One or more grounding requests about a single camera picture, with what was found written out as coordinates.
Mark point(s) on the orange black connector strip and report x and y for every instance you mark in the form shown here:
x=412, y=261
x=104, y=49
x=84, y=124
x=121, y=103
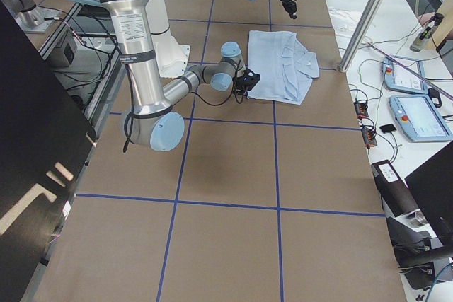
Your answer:
x=367, y=126

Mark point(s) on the light blue button-up shirt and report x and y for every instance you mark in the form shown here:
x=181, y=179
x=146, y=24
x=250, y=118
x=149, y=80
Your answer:
x=286, y=67

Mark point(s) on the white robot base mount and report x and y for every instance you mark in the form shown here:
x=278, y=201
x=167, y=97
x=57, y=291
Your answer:
x=172, y=58

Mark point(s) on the spare grey robot arm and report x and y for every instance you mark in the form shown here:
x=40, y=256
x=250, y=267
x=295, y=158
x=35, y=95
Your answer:
x=27, y=14

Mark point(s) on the upper blue teach pendant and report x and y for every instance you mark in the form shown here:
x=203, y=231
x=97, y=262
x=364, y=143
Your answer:
x=396, y=78

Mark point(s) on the black phone on desk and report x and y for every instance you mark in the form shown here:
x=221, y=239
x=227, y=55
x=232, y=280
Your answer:
x=388, y=129

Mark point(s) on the grey aluminium frame post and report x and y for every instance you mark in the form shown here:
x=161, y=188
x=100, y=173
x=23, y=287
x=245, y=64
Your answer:
x=358, y=36

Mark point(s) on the lower blue teach pendant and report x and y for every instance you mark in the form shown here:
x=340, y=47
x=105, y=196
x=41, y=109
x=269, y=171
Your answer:
x=419, y=119

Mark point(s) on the black monitor on stand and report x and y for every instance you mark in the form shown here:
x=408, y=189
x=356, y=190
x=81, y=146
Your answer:
x=431, y=187

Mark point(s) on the blue teach pendant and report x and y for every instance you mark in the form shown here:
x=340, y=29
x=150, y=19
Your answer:
x=419, y=119
x=396, y=78

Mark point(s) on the dark equipment cabinet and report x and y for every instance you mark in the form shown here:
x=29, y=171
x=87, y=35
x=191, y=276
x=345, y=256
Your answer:
x=45, y=140

